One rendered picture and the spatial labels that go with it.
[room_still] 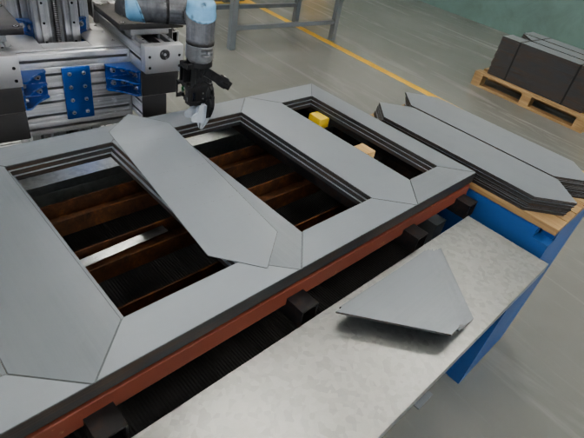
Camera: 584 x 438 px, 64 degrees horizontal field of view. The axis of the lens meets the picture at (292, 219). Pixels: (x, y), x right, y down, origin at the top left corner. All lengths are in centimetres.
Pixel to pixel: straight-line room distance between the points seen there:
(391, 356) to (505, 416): 111
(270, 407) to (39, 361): 39
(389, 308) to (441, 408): 96
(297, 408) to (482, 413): 123
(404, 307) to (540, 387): 127
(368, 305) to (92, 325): 55
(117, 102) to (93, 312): 105
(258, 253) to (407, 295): 35
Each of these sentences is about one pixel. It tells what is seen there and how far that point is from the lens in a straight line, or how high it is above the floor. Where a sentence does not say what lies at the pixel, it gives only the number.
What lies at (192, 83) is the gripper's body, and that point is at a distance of 136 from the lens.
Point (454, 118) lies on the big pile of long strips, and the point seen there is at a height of 85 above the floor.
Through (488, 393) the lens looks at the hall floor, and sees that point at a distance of 211.
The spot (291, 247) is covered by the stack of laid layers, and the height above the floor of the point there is 85.
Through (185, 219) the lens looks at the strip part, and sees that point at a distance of 107.
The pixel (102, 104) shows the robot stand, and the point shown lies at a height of 76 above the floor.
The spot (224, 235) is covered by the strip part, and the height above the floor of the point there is 85.
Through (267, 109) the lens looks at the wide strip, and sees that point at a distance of 162.
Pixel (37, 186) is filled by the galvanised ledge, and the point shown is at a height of 68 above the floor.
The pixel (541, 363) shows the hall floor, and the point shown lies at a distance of 236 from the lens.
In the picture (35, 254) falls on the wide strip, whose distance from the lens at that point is 102.
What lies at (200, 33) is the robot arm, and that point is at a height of 114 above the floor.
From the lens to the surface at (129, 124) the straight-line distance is 145.
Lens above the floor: 151
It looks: 37 degrees down
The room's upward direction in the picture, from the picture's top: 11 degrees clockwise
